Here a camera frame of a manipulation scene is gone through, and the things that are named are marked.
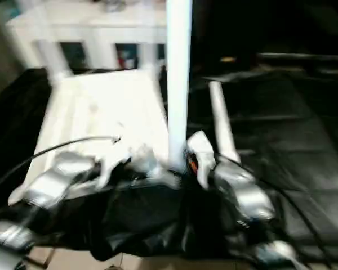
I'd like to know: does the white plastic table leg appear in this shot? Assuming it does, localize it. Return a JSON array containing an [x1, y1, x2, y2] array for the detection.
[[207, 81, 241, 165], [165, 0, 194, 170], [20, 0, 71, 85], [140, 42, 167, 77]]

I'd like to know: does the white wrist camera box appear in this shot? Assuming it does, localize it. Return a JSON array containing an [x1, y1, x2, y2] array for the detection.
[[93, 147, 133, 189], [185, 130, 218, 190]]

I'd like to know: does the beige curtain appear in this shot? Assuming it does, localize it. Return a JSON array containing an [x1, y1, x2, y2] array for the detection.
[[0, 11, 23, 99]]

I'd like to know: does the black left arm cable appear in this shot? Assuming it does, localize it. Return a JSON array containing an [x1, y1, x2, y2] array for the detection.
[[0, 136, 122, 195]]

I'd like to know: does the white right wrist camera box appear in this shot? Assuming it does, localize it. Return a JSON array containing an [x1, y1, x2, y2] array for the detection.
[[185, 130, 218, 190]]

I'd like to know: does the white plastic table top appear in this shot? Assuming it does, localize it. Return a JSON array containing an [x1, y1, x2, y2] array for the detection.
[[7, 67, 182, 206]]

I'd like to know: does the black plastic mat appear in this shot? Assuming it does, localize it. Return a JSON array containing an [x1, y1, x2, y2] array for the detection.
[[0, 65, 338, 262]]

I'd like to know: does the white sideboard cabinet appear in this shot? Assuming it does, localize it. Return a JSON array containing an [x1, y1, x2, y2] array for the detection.
[[6, 0, 170, 71]]

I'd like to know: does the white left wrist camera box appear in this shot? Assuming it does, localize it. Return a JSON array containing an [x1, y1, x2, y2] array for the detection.
[[93, 147, 133, 189]]

